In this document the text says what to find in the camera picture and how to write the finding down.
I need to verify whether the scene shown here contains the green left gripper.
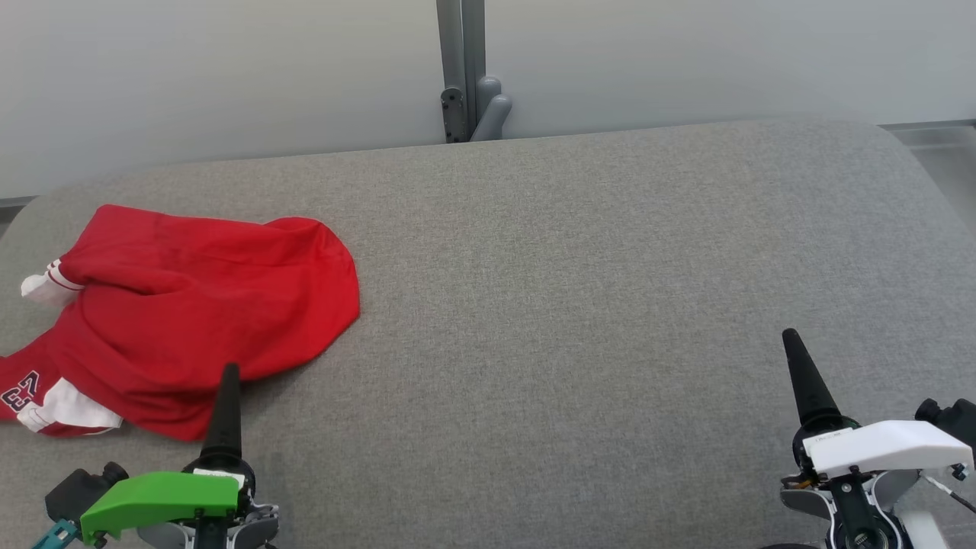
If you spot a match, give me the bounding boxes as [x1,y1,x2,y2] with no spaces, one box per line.
[80,363,257,545]

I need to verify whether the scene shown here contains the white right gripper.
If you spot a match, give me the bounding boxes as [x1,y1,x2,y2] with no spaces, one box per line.
[782,328,975,481]

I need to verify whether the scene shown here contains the red basketball jersey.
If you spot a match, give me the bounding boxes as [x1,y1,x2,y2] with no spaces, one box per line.
[21,204,361,443]

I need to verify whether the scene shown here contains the red shorts with white stripe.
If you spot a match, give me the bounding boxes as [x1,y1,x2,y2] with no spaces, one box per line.
[0,335,124,438]

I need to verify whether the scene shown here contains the grey fabric sofa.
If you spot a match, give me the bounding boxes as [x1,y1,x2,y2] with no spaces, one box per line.
[0,114,976,549]

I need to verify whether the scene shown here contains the grey partition post with hinge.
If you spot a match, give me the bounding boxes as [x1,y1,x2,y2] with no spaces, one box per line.
[436,0,513,144]

